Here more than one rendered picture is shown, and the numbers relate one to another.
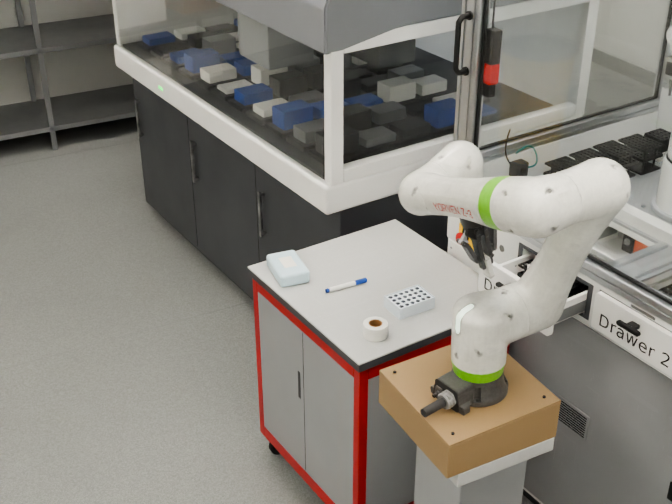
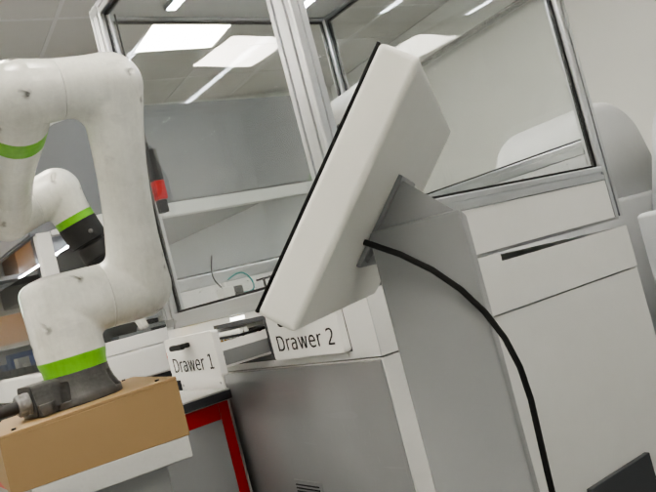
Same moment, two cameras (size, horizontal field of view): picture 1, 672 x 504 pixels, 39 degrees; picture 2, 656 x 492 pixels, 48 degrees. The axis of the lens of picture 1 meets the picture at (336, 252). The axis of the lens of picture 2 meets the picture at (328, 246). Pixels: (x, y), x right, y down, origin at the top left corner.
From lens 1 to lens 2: 1.60 m
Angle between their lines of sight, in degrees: 32
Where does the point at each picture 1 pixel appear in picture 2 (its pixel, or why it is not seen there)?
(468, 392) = (50, 389)
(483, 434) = (56, 422)
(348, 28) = not seen: hidden behind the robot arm
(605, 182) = (93, 58)
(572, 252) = (112, 171)
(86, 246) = not seen: outside the picture
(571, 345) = (278, 404)
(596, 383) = (308, 431)
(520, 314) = (95, 277)
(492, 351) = (63, 323)
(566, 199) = (34, 64)
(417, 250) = not seen: hidden behind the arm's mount
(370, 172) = (112, 352)
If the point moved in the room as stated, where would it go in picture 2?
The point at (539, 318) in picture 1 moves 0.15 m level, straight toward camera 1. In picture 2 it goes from (125, 283) to (85, 288)
